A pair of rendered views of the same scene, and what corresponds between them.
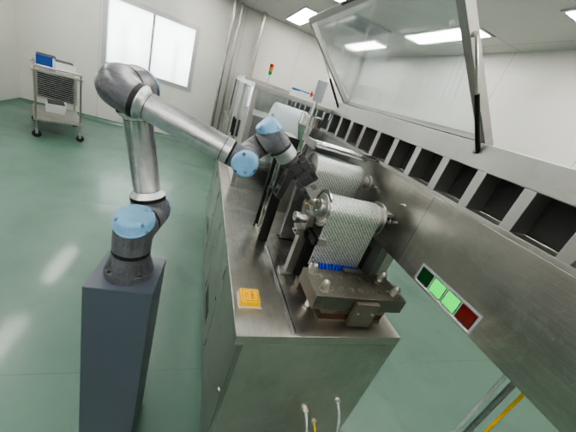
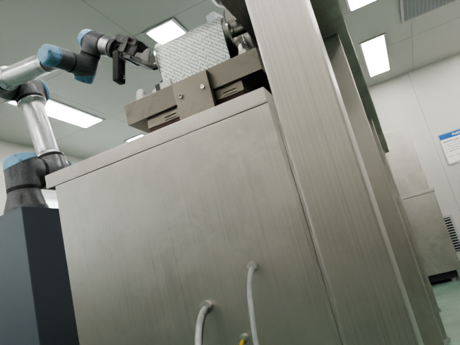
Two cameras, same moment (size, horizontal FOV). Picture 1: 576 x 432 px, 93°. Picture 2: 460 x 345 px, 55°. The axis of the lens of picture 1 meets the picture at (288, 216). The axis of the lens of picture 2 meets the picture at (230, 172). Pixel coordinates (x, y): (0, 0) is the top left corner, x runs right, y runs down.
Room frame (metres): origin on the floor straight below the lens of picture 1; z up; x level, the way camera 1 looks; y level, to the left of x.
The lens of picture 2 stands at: (0.11, -1.13, 0.49)
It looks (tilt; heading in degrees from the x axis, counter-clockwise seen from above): 14 degrees up; 43
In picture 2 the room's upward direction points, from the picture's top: 14 degrees counter-clockwise
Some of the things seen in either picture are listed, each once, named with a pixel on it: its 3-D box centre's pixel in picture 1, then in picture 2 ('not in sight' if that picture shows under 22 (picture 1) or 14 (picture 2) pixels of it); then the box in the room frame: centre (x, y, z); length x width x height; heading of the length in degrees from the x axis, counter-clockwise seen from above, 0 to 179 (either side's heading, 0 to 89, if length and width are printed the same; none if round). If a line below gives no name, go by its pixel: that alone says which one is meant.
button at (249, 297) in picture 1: (249, 297); not in sight; (0.80, 0.03, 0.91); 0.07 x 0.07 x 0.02; 23
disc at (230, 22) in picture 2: (374, 218); (234, 32); (1.13, -0.35, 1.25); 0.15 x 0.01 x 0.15; 23
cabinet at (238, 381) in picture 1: (251, 247); (311, 278); (1.92, 0.20, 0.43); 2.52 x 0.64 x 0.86; 23
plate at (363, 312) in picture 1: (363, 315); (194, 96); (0.85, -0.39, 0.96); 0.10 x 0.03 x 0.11; 113
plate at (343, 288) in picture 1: (351, 290); (202, 96); (0.93, -0.34, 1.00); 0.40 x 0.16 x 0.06; 113
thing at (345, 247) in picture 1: (340, 249); (198, 81); (1.02, -0.25, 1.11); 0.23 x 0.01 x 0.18; 113
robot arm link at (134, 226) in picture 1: (134, 229); (23, 172); (0.74, 0.46, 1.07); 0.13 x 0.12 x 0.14; 11
